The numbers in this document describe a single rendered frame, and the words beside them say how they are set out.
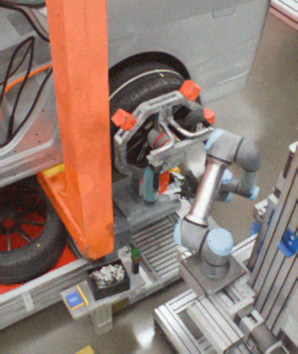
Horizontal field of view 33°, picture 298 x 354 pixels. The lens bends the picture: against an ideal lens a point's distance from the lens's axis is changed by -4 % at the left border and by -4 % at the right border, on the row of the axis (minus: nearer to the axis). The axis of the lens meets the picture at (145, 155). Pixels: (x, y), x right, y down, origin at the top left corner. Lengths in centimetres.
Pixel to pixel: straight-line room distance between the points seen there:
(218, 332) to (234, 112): 248
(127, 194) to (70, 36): 183
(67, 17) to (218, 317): 145
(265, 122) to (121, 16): 220
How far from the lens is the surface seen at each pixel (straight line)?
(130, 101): 263
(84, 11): 170
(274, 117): 443
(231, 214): 362
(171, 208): 340
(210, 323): 233
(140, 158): 300
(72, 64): 178
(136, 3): 250
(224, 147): 217
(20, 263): 281
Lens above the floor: 282
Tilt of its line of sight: 46 degrees down
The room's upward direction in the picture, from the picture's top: 2 degrees clockwise
